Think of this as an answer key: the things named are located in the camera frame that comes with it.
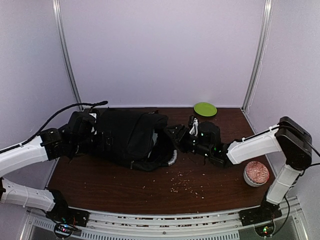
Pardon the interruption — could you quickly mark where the red patterned white bowl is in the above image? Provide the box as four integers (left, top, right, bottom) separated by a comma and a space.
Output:
243, 161, 270, 188

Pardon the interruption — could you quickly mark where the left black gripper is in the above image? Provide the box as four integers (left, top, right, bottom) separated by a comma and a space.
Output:
70, 130, 115, 155

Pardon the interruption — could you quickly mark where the right aluminium frame post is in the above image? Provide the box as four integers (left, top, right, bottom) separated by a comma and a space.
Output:
242, 0, 274, 114

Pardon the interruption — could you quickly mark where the front aluminium rail base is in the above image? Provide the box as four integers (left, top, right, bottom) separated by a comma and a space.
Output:
18, 197, 312, 240

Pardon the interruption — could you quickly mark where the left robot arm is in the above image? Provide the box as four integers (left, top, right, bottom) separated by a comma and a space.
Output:
0, 100, 109, 223

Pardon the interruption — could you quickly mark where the left aluminium frame post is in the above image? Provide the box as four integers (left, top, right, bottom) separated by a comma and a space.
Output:
52, 0, 82, 104

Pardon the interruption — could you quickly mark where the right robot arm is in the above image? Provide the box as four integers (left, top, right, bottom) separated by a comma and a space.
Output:
164, 115, 319, 225

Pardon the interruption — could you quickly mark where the green plate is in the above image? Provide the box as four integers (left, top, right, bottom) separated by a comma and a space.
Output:
193, 102, 218, 117

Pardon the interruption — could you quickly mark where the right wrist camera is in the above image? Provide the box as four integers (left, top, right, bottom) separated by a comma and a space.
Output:
188, 115, 222, 147

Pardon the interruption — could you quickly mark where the black student bag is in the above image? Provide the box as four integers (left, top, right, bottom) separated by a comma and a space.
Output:
92, 109, 178, 172

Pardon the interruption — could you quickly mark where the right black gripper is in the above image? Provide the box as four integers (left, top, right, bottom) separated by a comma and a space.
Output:
163, 124, 213, 159

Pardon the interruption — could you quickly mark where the aluminium frame post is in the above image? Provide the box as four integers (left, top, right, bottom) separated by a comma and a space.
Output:
52, 0, 82, 104
242, 0, 274, 114

